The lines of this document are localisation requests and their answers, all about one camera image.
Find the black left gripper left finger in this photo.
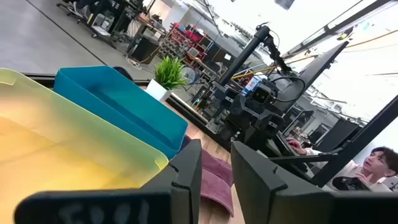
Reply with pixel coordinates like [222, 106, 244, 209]
[14, 139, 203, 224]

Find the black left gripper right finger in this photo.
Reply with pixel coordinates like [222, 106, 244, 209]
[231, 141, 398, 224]

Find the maroon pink cap hat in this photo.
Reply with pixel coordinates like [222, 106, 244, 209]
[182, 135, 234, 218]

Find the blue white spray canister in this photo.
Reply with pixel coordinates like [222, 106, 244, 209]
[241, 74, 265, 95]

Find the person's hand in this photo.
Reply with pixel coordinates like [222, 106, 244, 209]
[285, 138, 308, 156]

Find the black monitor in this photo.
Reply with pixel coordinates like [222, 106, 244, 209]
[270, 40, 349, 114]

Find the small desk fan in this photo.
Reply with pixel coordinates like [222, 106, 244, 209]
[181, 66, 197, 85]

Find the green potted plant white pot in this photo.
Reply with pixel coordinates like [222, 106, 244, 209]
[145, 55, 187, 102]

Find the blue plastic bin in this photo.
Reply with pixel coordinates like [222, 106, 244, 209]
[53, 65, 189, 160]

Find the storage shelf with red bins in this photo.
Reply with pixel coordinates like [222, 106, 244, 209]
[158, 22, 215, 68]

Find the person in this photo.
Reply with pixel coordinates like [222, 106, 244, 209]
[304, 146, 398, 193]

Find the yellow translucent plastic bin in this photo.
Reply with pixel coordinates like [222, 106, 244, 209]
[0, 67, 169, 224]

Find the cluttered black workbench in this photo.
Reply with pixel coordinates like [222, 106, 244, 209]
[88, 0, 167, 65]

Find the white power strip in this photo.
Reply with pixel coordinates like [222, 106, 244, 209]
[126, 57, 142, 70]

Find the office chair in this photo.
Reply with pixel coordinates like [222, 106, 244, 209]
[57, 0, 94, 24]

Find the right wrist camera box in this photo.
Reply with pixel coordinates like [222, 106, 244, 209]
[250, 83, 279, 105]

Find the long yellow hose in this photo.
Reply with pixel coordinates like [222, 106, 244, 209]
[231, 29, 398, 80]

